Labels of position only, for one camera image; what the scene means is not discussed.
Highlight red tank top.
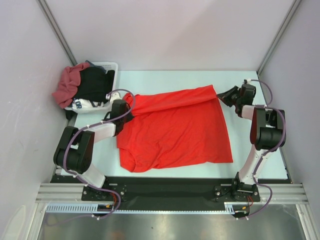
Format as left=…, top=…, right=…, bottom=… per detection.
left=116, top=85, right=233, bottom=173

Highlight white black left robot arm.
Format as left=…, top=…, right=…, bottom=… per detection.
left=53, top=88, right=136, bottom=200

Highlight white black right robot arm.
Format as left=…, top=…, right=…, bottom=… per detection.
left=214, top=80, right=286, bottom=202

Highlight black garment in basket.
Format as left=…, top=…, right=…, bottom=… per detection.
left=65, top=67, right=116, bottom=120

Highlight white garment blue letters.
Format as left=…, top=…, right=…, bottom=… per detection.
left=71, top=98, right=104, bottom=110

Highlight white plastic laundry basket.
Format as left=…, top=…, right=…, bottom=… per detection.
left=63, top=61, right=119, bottom=115

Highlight pink crumpled garment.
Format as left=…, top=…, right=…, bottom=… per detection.
left=51, top=62, right=90, bottom=109

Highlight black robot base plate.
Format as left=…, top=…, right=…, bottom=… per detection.
left=49, top=174, right=261, bottom=212

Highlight right aluminium corner post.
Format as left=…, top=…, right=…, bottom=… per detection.
left=256, top=0, right=304, bottom=77

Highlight aluminium corner post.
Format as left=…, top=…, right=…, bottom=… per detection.
left=256, top=0, right=304, bottom=77
left=36, top=0, right=78, bottom=66

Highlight white slotted cable duct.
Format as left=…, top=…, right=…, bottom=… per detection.
left=46, top=203, right=249, bottom=215

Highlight left aluminium corner post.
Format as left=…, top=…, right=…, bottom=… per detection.
left=36, top=0, right=78, bottom=66

